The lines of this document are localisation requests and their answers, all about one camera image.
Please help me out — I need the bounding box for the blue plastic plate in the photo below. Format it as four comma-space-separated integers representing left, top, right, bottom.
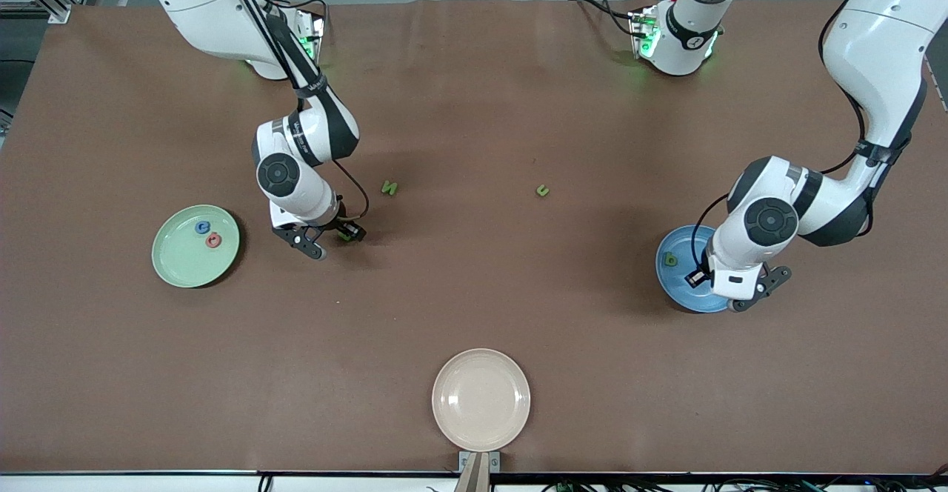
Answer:
655, 225, 741, 313

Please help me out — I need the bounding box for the green plastic plate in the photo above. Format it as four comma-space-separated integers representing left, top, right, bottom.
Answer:
152, 205, 241, 289

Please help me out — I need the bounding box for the silver base connector box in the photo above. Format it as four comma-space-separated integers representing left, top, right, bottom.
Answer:
630, 4, 661, 59
298, 12, 325, 62

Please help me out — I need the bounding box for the cream plastic plate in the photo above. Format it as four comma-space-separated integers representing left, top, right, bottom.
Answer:
432, 348, 532, 453

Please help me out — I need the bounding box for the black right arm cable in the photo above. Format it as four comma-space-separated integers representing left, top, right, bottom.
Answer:
218, 0, 370, 220

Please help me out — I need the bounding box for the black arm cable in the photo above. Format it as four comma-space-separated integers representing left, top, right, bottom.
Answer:
218, 0, 370, 220
690, 0, 901, 270

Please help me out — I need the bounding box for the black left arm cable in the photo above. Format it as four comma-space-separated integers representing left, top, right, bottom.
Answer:
690, 0, 901, 270

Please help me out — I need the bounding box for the black base cable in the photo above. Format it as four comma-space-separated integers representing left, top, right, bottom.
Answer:
569, 0, 639, 37
263, 0, 328, 19

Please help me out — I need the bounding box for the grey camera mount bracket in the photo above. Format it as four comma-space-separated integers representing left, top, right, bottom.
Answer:
458, 451, 501, 492

